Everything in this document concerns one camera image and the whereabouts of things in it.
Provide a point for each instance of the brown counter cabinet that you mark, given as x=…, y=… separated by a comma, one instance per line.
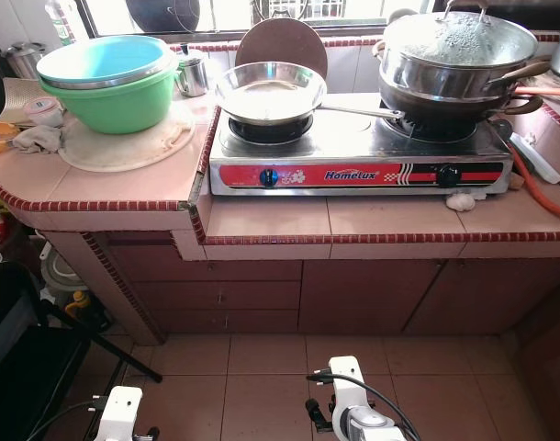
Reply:
x=271, y=294

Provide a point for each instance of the garlic bulb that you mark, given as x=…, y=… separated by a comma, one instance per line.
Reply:
x=464, y=200

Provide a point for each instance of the black chair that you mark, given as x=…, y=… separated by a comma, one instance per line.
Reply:
x=23, y=367

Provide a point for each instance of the silver red gas stove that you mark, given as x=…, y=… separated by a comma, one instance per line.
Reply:
x=353, y=152

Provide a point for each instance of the white rice cooker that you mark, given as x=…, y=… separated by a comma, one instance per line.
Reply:
x=61, y=276

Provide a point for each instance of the black wok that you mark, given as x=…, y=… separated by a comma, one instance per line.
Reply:
x=436, y=115

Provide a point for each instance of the steel frying pan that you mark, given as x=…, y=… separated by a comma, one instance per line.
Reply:
x=266, y=92

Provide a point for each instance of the white round cutting board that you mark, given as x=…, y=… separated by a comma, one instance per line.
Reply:
x=124, y=152

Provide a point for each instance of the white power strip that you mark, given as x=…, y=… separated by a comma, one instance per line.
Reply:
x=537, y=156

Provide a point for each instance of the steel mug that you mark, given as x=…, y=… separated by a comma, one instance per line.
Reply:
x=190, y=75

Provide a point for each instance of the green plastic basin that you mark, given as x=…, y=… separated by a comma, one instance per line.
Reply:
x=119, y=110

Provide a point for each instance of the steel steamer pot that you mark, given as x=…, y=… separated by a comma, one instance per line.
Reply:
x=454, y=72

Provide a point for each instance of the orange tongs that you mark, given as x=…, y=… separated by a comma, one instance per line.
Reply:
x=0, y=130

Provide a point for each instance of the round brown board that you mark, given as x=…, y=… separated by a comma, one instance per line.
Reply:
x=285, y=41

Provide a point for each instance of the grey cloth rag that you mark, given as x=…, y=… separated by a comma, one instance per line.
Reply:
x=41, y=138

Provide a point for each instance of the glass pot lid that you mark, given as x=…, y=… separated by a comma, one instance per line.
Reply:
x=454, y=37

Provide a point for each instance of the small white lidded container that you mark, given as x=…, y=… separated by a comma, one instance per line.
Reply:
x=46, y=110

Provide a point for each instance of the blue plastic basin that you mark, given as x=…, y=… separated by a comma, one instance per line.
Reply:
x=101, y=60

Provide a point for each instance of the clear plastic bottle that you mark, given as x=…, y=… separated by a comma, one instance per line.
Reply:
x=61, y=23

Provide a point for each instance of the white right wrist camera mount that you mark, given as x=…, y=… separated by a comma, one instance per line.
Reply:
x=349, y=390

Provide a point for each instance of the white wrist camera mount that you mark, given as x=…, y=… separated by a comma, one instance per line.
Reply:
x=119, y=413
x=349, y=390

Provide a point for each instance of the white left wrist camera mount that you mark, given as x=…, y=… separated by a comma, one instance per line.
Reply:
x=119, y=413

